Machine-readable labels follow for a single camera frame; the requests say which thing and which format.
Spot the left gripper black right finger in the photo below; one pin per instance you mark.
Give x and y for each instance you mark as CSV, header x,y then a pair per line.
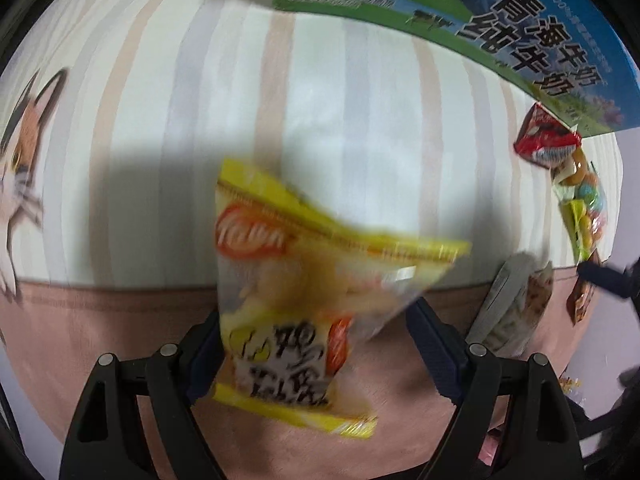
x,y
511,419

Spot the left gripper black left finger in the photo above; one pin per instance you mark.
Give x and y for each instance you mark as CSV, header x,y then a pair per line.
x,y
130,412

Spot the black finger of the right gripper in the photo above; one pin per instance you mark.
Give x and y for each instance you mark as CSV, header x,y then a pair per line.
x,y
621,283

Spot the red triangular snack packet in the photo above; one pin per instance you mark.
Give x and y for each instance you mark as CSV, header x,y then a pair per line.
x,y
544,140

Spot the yellow Tawn cracker bag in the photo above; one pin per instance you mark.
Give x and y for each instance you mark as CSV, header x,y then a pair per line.
x,y
297,292

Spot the brown noodle snack packet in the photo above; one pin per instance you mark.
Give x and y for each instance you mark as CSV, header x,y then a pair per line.
x,y
578,302

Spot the cookie packet clear wrapper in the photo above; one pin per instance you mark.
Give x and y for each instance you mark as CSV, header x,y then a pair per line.
x,y
513,307

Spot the colourful candy bag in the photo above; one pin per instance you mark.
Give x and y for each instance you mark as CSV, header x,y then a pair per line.
x,y
582,203

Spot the cardboard milk carton box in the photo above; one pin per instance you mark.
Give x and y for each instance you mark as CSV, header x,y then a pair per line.
x,y
566,54

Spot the striped cat print blanket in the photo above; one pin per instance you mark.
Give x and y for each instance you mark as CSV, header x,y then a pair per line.
x,y
379,128

